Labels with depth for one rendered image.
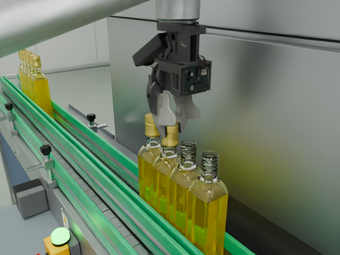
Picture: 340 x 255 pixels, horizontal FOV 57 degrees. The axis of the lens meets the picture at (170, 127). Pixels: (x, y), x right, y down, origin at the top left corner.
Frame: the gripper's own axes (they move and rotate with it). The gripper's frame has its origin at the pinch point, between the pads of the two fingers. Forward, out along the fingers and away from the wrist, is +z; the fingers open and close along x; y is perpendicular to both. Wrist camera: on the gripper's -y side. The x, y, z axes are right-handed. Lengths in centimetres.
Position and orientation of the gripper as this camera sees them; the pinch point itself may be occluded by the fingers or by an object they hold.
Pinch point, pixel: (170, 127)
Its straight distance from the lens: 62.2
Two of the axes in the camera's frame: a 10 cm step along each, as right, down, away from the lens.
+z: 0.0, 9.2, 3.9
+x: 7.9, -2.4, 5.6
